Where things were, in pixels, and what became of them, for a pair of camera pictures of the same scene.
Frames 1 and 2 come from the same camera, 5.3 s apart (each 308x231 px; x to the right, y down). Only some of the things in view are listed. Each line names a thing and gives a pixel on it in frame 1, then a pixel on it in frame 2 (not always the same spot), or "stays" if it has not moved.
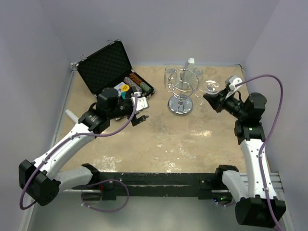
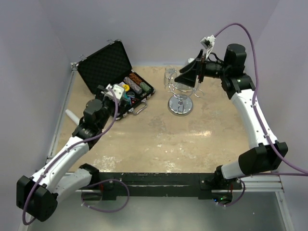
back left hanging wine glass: [170, 76] stays
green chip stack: [146, 88] stays
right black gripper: [218, 100] to [189, 78]
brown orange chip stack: [135, 78] stays
